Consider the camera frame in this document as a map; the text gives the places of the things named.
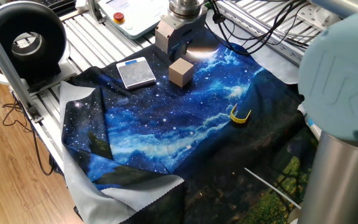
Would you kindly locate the white teach pendant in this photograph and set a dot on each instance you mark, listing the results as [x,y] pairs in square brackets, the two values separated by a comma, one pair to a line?
[141,18]

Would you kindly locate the white zip tie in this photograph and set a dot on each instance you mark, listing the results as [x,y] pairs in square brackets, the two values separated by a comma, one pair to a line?
[272,188]

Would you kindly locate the tan wooden cube block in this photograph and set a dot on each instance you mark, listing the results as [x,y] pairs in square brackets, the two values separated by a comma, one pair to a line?
[180,74]

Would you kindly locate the aluminium frame post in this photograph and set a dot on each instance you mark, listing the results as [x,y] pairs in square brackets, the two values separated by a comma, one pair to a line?
[5,65]
[95,11]

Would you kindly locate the silver digital pocket scale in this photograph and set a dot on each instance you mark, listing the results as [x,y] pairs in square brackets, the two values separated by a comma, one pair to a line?
[135,74]

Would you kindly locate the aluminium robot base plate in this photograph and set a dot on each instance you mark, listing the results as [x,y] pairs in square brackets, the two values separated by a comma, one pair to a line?
[319,15]

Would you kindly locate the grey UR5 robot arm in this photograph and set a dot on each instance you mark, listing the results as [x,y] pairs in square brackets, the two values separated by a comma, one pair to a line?
[337,77]

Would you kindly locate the tan wooden piece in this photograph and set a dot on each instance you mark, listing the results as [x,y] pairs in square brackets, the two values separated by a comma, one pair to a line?
[292,216]

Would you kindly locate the yellow U-shaped plastic clip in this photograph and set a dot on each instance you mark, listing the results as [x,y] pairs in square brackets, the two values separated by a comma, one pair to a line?
[237,120]

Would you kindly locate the galaxy print cloth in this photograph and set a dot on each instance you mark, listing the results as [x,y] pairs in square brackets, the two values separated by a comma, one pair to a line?
[166,124]

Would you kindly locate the grey Schunk gripper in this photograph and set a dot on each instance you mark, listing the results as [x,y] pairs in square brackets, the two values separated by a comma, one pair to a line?
[163,39]

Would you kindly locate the black keyboard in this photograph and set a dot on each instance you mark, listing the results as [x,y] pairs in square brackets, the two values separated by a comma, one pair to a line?
[57,4]

